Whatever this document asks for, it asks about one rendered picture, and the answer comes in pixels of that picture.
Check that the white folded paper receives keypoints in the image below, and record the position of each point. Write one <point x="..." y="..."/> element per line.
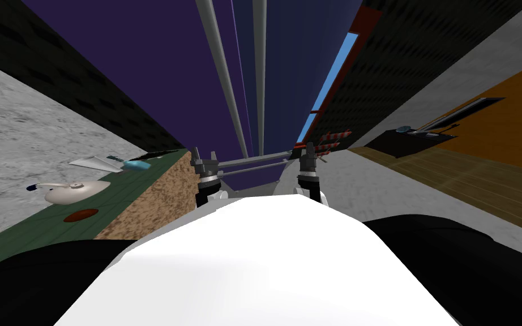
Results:
<point x="95" y="164"/>

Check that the teal bottle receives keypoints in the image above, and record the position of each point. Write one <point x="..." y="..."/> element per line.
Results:
<point x="135" y="165"/>

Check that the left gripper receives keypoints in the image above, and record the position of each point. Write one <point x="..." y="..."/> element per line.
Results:
<point x="205" y="170"/>

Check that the navy fridge door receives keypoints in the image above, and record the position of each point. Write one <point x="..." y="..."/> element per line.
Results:
<point x="288" y="68"/>

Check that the blue window with red frame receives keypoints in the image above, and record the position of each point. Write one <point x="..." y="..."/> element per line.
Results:
<point x="333" y="72"/>

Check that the red round disc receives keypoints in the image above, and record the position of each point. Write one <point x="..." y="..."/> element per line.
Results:
<point x="81" y="215"/>

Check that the purple fridge drawer front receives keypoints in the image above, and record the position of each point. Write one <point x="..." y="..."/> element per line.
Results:
<point x="252" y="180"/>

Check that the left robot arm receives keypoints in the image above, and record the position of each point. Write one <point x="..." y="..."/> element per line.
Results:
<point x="21" y="290"/>

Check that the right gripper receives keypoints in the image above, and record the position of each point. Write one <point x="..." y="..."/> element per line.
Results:
<point x="309" y="164"/>

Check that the white kettle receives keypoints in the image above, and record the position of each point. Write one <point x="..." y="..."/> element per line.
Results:
<point x="73" y="192"/>

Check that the black desk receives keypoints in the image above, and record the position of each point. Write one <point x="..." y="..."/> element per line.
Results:
<point x="401" y="142"/>

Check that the purple fridge door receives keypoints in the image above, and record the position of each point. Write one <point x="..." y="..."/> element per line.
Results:
<point x="161" y="68"/>

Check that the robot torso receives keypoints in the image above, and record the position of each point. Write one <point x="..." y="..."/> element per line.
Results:
<point x="252" y="271"/>

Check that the red white striped cloth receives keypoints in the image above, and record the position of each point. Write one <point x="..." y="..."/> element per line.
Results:
<point x="333" y="136"/>

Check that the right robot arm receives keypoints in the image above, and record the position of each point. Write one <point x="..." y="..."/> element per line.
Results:
<point x="469" y="271"/>

